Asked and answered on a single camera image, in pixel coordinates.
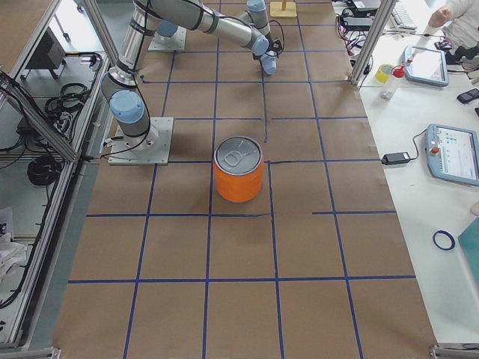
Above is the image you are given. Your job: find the light blue cup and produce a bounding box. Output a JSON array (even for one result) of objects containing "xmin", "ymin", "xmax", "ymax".
[{"xmin": 260, "ymin": 53, "xmax": 277, "ymax": 76}]

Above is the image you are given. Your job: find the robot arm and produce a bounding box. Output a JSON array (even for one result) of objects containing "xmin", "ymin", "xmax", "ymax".
[
  {"xmin": 153, "ymin": 20, "xmax": 178, "ymax": 44},
  {"xmin": 101, "ymin": 1, "xmax": 283, "ymax": 153}
]

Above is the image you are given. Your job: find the wooden cup stand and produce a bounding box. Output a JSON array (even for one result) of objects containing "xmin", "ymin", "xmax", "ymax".
[{"xmin": 269, "ymin": 0, "xmax": 297, "ymax": 19}]

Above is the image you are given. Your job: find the orange can with grey lid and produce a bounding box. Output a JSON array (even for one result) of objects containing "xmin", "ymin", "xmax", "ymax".
[{"xmin": 213, "ymin": 136, "xmax": 264, "ymax": 203}]

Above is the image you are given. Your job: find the black power adapter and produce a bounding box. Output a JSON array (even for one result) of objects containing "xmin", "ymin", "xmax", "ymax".
[{"xmin": 381, "ymin": 152, "xmax": 411, "ymax": 165}]

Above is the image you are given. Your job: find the yellow tape roll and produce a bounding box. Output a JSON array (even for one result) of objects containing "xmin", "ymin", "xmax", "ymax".
[{"xmin": 375, "ymin": 64, "xmax": 394, "ymax": 84}]

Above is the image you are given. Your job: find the teach pendant near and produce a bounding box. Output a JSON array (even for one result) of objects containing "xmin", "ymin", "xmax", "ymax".
[{"xmin": 425, "ymin": 123, "xmax": 478, "ymax": 186}]

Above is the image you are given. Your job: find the teach pendant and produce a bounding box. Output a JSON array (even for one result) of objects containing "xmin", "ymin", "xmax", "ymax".
[
  {"xmin": 403, "ymin": 46, "xmax": 449, "ymax": 87},
  {"xmin": 425, "ymin": 123, "xmax": 478, "ymax": 186}
]

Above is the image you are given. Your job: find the teach pendant far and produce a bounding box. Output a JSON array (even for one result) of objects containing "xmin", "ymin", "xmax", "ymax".
[{"xmin": 403, "ymin": 46, "xmax": 449, "ymax": 87}]

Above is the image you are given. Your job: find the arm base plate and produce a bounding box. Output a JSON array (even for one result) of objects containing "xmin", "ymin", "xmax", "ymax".
[
  {"xmin": 108, "ymin": 117, "xmax": 174, "ymax": 165},
  {"xmin": 148, "ymin": 27, "xmax": 187, "ymax": 52}
]

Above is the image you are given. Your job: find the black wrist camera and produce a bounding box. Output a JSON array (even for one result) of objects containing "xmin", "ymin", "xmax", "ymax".
[{"xmin": 272, "ymin": 38, "xmax": 284, "ymax": 57}]

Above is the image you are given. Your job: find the aluminium frame post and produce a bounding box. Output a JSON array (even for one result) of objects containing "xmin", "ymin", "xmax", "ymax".
[{"xmin": 350, "ymin": 0, "xmax": 396, "ymax": 85}]

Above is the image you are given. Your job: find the blue tape ring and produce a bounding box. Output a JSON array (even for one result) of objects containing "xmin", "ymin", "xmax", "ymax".
[{"xmin": 433, "ymin": 230, "xmax": 456, "ymax": 251}]

